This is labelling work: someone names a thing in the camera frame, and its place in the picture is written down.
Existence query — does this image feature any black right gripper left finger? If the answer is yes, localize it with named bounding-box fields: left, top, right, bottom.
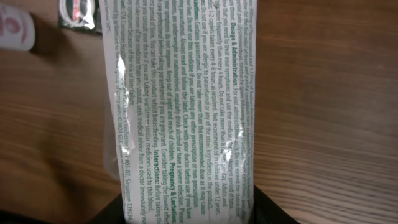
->
left=88, top=194, right=126, bottom=224

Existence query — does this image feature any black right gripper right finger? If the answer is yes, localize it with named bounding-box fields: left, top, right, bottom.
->
left=252, top=186, right=300, bottom=224

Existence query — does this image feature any white green Panadol box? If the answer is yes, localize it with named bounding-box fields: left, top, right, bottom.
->
left=100, top=0, right=257, bottom=223

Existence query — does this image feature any dark green square box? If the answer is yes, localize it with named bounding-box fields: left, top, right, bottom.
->
left=58, top=0, right=102, bottom=35

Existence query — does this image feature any white spray bottle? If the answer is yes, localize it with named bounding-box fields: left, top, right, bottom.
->
left=0, top=2, right=35, bottom=51

